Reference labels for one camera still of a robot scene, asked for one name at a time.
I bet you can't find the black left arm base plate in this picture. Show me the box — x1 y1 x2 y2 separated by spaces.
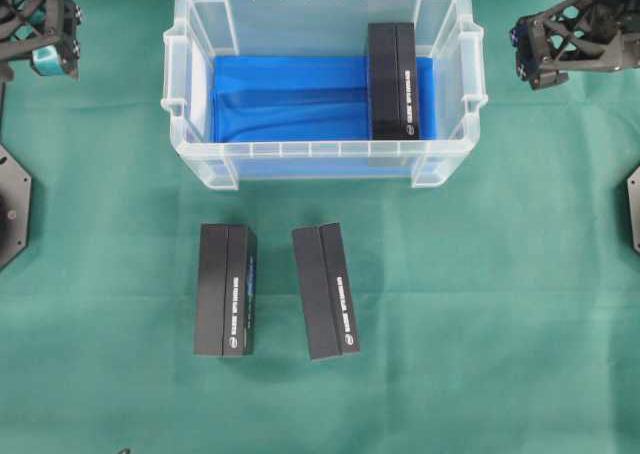
0 146 32 268

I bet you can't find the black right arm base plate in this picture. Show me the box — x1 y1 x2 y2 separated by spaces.
612 165 639 256

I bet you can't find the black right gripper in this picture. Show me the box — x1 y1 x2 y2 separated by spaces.
510 0 625 90

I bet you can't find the black RealSense box bottom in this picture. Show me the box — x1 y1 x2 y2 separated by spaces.
194 224 257 358

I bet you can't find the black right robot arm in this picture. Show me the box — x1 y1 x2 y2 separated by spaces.
510 0 639 90

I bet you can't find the clear plastic storage case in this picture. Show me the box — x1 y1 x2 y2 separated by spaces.
161 0 488 190

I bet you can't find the black realsense box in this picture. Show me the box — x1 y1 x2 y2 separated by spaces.
194 224 257 358
367 22 421 141
292 223 360 361

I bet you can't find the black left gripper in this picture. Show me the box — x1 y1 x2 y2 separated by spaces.
1 0 82 80

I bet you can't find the blue cloth liner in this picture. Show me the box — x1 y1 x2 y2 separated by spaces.
209 56 438 180

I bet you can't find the black RealSense box top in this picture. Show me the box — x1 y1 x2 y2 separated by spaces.
367 22 421 141

